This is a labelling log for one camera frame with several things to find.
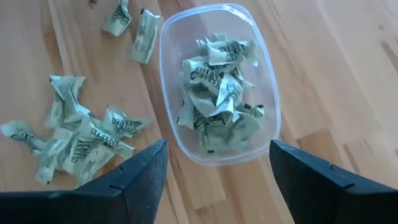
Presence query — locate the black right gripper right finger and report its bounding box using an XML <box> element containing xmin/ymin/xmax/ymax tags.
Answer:
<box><xmin>269</xmin><ymin>139</ymin><xmax>398</xmax><ymax>224</ymax></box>

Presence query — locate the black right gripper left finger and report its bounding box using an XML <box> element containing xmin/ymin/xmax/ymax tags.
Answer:
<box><xmin>0</xmin><ymin>139</ymin><xmax>169</xmax><ymax>224</ymax></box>

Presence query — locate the green white stevia packet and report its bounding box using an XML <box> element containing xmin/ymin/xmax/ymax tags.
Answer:
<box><xmin>236</xmin><ymin>102</ymin><xmax>266</xmax><ymax>121</ymax></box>
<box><xmin>44</xmin><ymin>93</ymin><xmax>65</xmax><ymax>130</ymax></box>
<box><xmin>188</xmin><ymin>90</ymin><xmax>218</xmax><ymax>118</ymax></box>
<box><xmin>129</xmin><ymin>8</ymin><xmax>163</xmax><ymax>65</ymax></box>
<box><xmin>197</xmin><ymin>32</ymin><xmax>259</xmax><ymax>67</ymax></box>
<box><xmin>49</xmin><ymin>75</ymin><xmax>93</xmax><ymax>124</ymax></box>
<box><xmin>101</xmin><ymin>105</ymin><xmax>152</xmax><ymax>139</ymax></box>
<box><xmin>0</xmin><ymin>119</ymin><xmax>47</xmax><ymax>156</ymax></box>
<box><xmin>103</xmin><ymin>0</ymin><xmax>132</xmax><ymax>37</ymax></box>
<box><xmin>34</xmin><ymin>128</ymin><xmax>75</xmax><ymax>186</ymax></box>
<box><xmin>79</xmin><ymin>115</ymin><xmax>136</xmax><ymax>159</ymax></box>
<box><xmin>198</xmin><ymin>112</ymin><xmax>261</xmax><ymax>155</ymax></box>
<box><xmin>62</xmin><ymin>138</ymin><xmax>116</xmax><ymax>188</ymax></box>
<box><xmin>176</xmin><ymin>90</ymin><xmax>200</xmax><ymax>130</ymax></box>
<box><xmin>216</xmin><ymin>73</ymin><xmax>245</xmax><ymax>118</ymax></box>
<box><xmin>181</xmin><ymin>56</ymin><xmax>225</xmax><ymax>96</ymax></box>

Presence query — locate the clear plastic bin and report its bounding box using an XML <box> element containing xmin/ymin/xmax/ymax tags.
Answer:
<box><xmin>159</xmin><ymin>2</ymin><xmax>282</xmax><ymax>167</ymax></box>

